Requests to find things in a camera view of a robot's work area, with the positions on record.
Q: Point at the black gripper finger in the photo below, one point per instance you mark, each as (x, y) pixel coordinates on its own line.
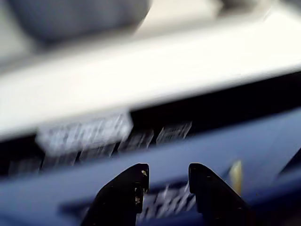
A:
(122, 193)
(211, 193)

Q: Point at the gray pot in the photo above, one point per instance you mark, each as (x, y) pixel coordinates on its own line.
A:
(77, 18)

